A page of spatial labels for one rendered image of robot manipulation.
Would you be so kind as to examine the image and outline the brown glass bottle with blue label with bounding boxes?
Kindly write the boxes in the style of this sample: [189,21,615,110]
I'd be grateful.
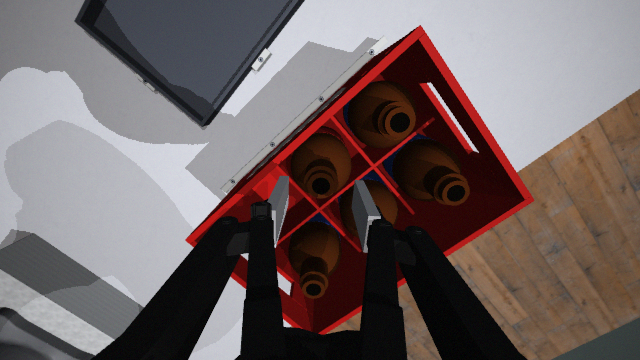
[337,169,398,238]

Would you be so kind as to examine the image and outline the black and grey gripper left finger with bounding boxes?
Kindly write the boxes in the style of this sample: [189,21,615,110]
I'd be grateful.
[90,176,289,360]

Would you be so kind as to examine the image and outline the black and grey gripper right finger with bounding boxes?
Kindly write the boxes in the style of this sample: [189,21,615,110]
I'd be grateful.
[352,180,527,360]

